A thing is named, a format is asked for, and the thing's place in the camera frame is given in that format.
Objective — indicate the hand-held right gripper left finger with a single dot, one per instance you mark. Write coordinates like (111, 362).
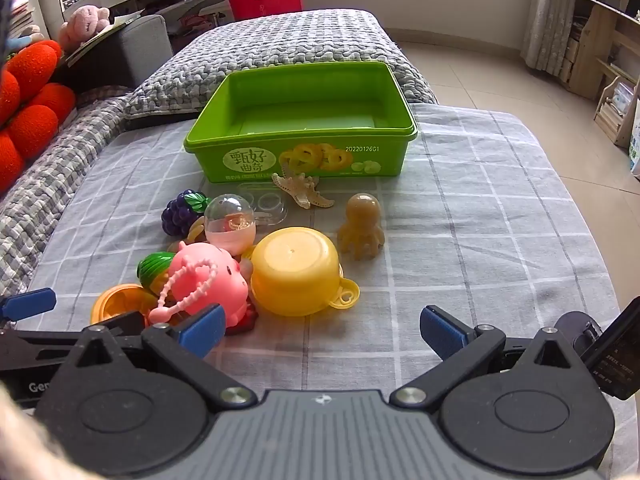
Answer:
(202, 331)

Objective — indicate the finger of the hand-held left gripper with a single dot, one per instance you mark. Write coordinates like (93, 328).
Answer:
(30, 304)
(127, 321)

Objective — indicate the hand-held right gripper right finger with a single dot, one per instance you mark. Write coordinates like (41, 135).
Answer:
(442, 332)

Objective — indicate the orange toy fruit slice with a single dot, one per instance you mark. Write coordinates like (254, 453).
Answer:
(120, 300)

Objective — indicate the yellow green toy corn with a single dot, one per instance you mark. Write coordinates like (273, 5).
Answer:
(152, 270)

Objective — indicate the pink pig toy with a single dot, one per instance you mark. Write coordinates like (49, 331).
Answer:
(210, 270)

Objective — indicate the yellow toy banana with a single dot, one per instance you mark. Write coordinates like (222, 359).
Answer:
(295, 270)

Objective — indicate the clear pink capsule ball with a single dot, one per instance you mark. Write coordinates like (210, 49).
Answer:
(227, 220)

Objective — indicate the purple toy grapes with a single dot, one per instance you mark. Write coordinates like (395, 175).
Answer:
(177, 217)

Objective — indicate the tan octopus toy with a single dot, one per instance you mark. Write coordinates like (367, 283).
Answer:
(362, 225)

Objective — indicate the clear contact lens case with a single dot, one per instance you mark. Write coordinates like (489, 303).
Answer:
(270, 207)

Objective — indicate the dried beige starfish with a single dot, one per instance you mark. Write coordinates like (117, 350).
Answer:
(300, 187)

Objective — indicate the green plastic box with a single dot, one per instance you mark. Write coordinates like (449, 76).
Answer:
(310, 125)

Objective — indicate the beige fuzzy clothing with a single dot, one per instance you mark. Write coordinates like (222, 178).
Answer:
(25, 440)

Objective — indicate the grey patchwork sofa cover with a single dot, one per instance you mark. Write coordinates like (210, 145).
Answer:
(40, 185)

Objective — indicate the grey checked bedsheet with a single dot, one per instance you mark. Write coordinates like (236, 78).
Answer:
(475, 210)

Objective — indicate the red orange plush cushion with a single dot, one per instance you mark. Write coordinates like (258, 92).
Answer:
(30, 105)

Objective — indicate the white printed bag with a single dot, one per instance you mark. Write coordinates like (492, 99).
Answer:
(636, 145)

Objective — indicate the open book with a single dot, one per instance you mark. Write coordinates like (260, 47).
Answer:
(100, 40)

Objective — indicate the grey sofa armrest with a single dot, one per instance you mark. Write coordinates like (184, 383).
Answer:
(145, 45)

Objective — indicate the pink plush toy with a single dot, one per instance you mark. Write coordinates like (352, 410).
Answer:
(82, 25)

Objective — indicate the grey quilted mattress cover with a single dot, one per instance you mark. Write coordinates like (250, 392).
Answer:
(300, 40)

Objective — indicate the red plastic chair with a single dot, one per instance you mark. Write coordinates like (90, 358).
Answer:
(265, 2)

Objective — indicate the grey patterned curtain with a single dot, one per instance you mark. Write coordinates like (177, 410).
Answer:
(550, 15)

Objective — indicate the wooden shelf desk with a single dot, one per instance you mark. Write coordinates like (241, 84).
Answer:
(605, 35)

